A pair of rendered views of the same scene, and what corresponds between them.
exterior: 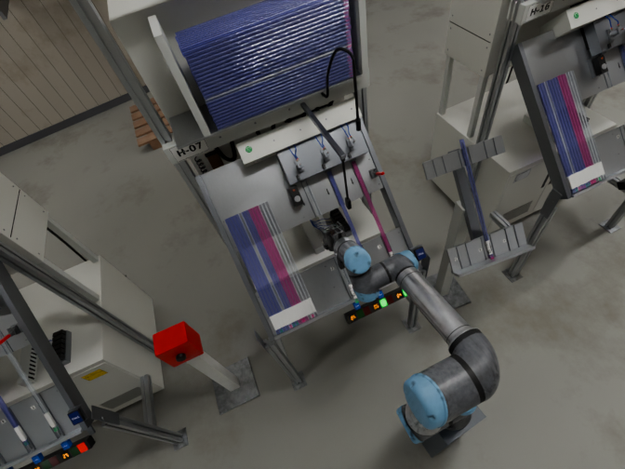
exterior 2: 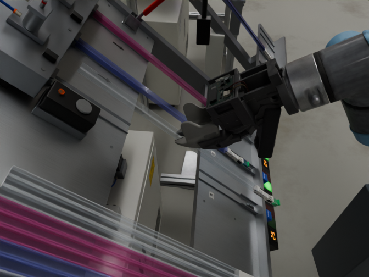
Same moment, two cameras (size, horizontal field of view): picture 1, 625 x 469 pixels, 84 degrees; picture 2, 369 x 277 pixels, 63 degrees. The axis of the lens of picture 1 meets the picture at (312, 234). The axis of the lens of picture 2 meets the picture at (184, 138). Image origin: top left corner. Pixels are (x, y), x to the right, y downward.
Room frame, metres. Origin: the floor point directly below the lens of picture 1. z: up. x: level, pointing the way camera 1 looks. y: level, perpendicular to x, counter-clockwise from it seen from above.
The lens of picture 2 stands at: (0.72, 0.29, 1.37)
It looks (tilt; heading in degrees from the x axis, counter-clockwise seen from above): 48 degrees down; 286
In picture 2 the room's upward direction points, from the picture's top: straight up
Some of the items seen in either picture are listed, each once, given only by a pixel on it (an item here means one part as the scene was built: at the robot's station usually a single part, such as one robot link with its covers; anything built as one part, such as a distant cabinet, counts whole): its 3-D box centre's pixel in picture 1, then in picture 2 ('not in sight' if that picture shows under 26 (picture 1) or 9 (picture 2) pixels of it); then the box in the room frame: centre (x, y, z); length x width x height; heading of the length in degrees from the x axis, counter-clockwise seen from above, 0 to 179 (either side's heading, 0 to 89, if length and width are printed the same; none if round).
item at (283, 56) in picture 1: (272, 56); not in sight; (1.15, -0.03, 1.52); 0.51 x 0.13 x 0.27; 101
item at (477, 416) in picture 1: (440, 420); (365, 245); (0.19, -0.32, 0.27); 0.18 x 0.18 x 0.55; 17
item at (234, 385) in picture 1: (207, 366); not in sight; (0.67, 0.67, 0.39); 0.24 x 0.24 x 0.78; 11
